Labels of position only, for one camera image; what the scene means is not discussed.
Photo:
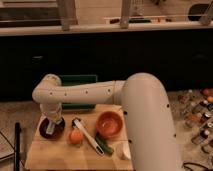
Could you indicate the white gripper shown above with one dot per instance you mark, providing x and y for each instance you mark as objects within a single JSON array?
[{"x": 54, "y": 117}]

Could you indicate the black pole stand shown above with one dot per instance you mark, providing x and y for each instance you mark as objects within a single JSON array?
[{"x": 17, "y": 147}]

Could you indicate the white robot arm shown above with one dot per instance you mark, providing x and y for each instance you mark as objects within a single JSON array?
[{"x": 149, "y": 121}]

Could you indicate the dark purple bowl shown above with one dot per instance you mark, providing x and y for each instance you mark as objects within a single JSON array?
[{"x": 57, "y": 132}]

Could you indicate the orange bowl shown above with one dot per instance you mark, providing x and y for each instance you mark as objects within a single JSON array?
[{"x": 109, "y": 124}]

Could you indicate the green plastic tray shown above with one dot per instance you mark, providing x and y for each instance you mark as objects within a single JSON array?
[{"x": 72, "y": 80}]

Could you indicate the orange fruit toy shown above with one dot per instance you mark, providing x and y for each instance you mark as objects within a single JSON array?
[{"x": 75, "y": 136}]

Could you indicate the green cucumber toy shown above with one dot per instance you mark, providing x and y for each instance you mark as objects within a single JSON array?
[{"x": 103, "y": 144}]

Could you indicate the grey-blue towel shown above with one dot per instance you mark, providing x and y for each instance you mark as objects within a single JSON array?
[{"x": 50, "y": 128}]

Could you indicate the white cup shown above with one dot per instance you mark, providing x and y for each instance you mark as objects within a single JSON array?
[{"x": 123, "y": 151}]

